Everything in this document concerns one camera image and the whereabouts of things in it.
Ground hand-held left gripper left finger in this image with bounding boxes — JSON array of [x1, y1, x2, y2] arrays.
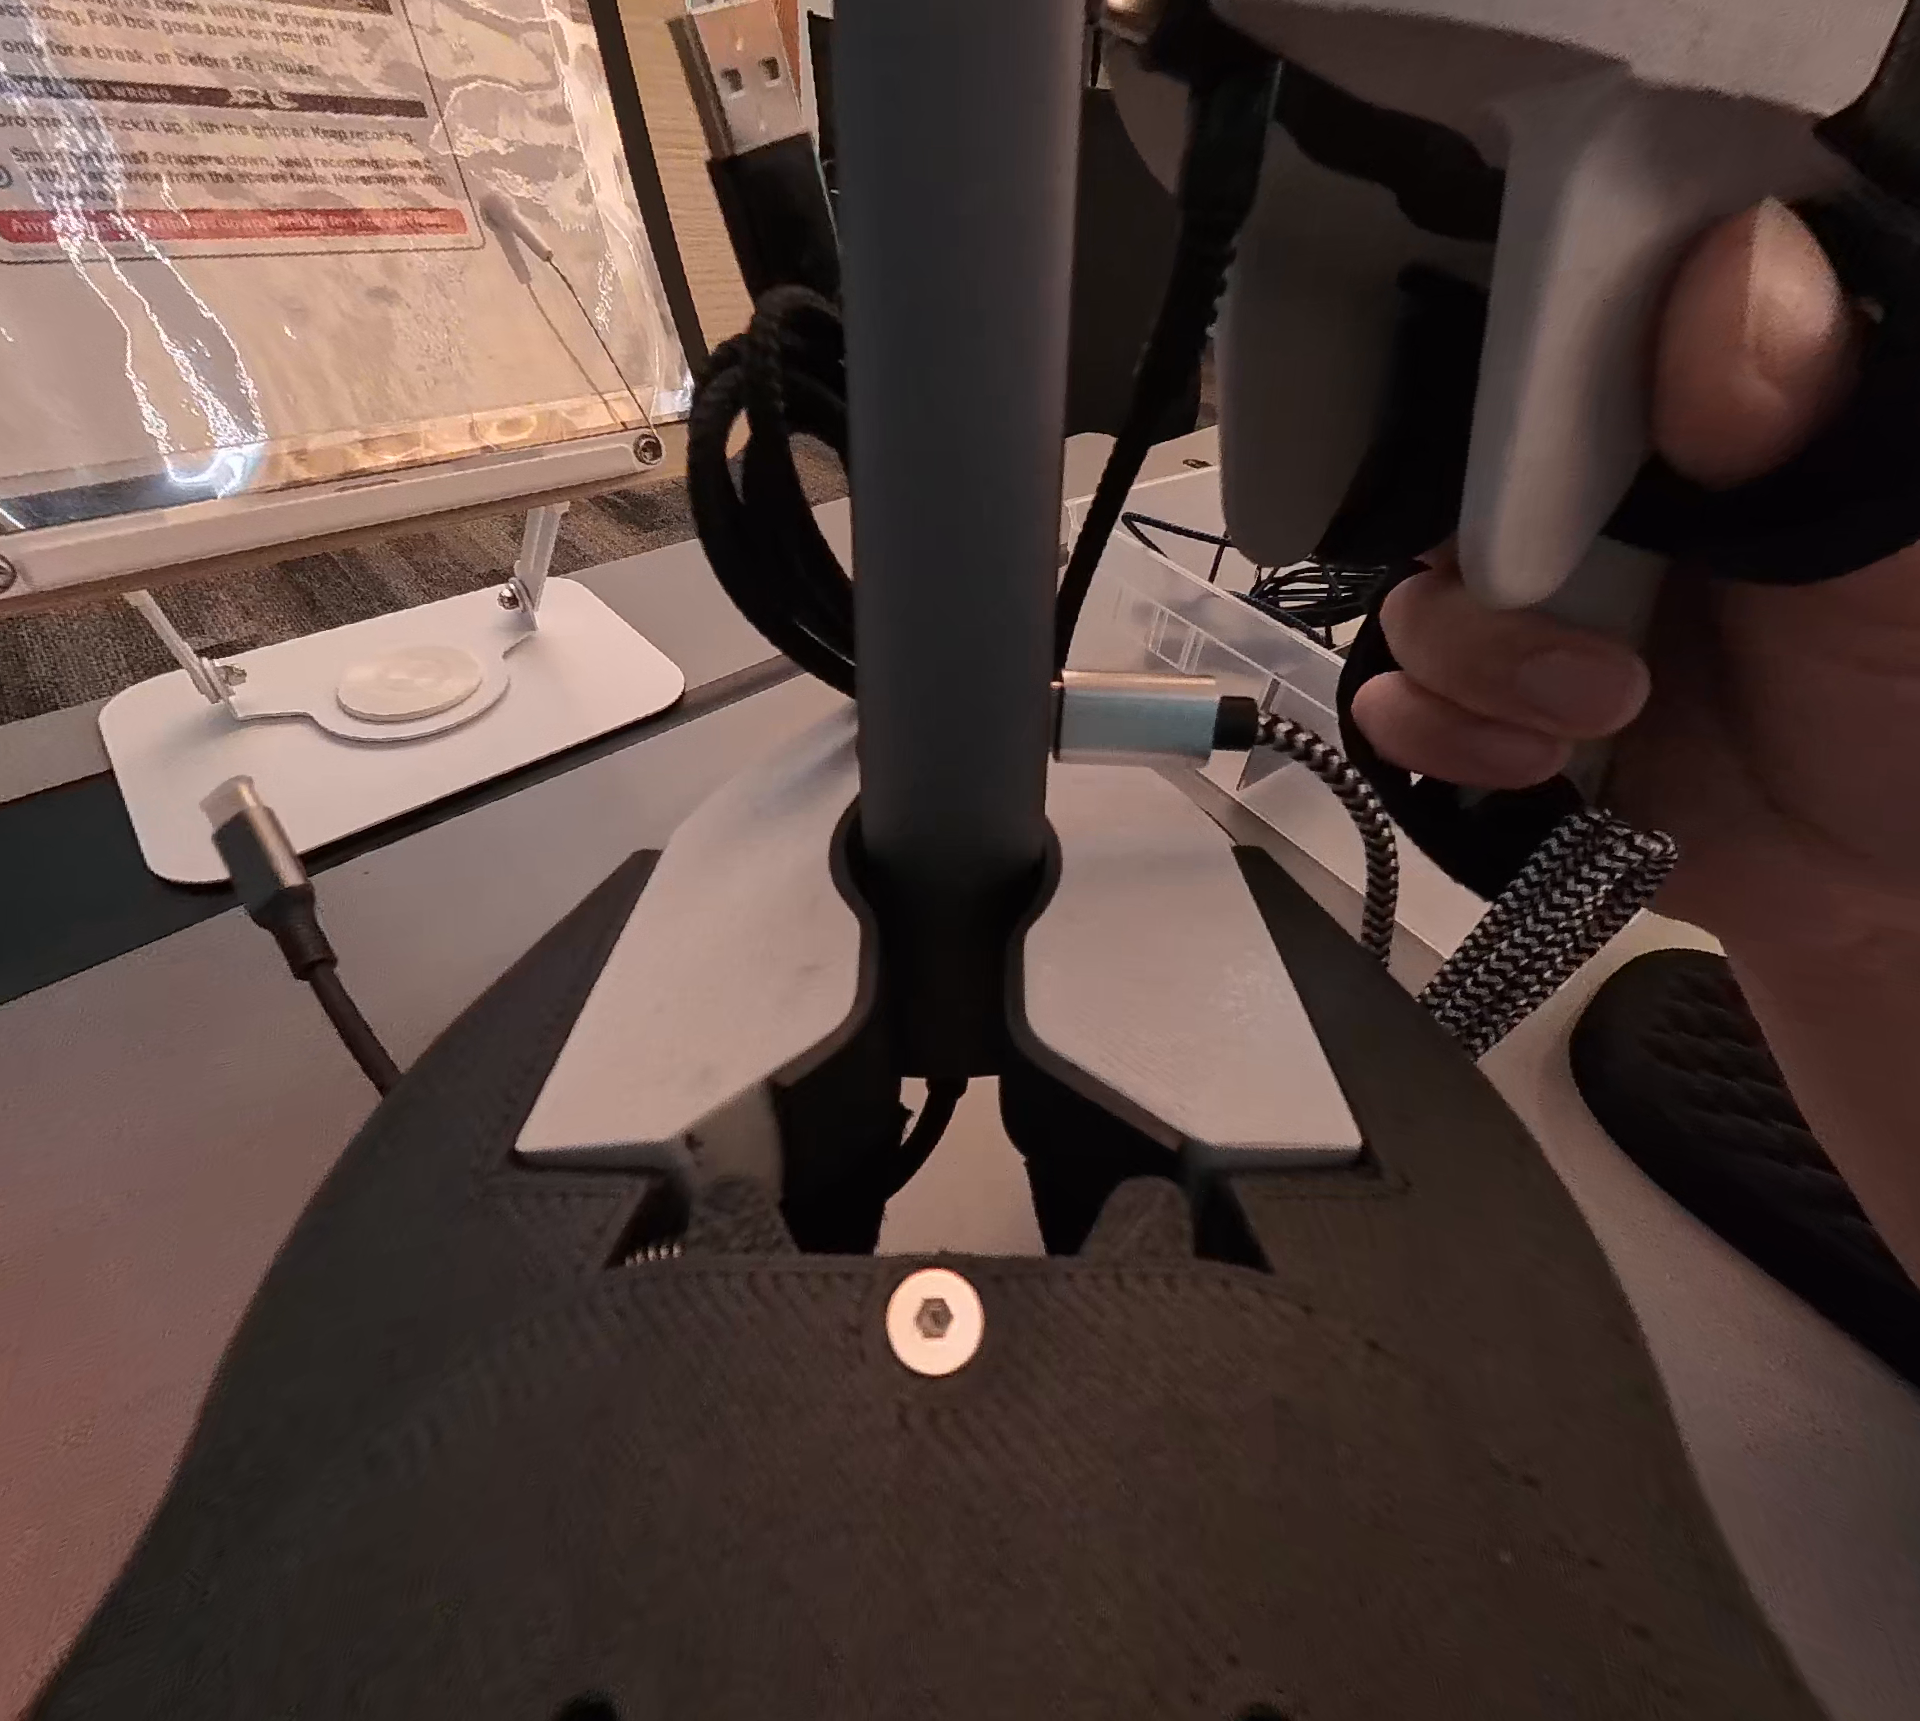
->
[[515, 705, 906, 1254]]

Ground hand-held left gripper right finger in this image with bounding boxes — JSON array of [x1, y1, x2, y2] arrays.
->
[[1003, 761, 1379, 1254]]

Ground black white braided usb cable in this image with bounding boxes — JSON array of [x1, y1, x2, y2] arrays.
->
[[1054, 667, 1687, 1066]]

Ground clear plastic bin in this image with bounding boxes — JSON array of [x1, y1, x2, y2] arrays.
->
[[1051, 461, 1450, 852]]

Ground grey usb hub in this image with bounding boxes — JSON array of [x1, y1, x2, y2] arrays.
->
[[198, 0, 1088, 1199]]

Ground black usb cable bundle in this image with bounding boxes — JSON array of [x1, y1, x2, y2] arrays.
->
[[665, 0, 1281, 707]]

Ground person's right hand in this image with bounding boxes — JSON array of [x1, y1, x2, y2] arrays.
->
[[1376, 203, 1920, 1002]]

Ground black wrist rest pad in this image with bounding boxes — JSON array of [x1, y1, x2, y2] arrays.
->
[[1565, 953, 1920, 1389]]

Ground instruction sheet board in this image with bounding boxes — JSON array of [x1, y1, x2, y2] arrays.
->
[[0, 0, 711, 599]]

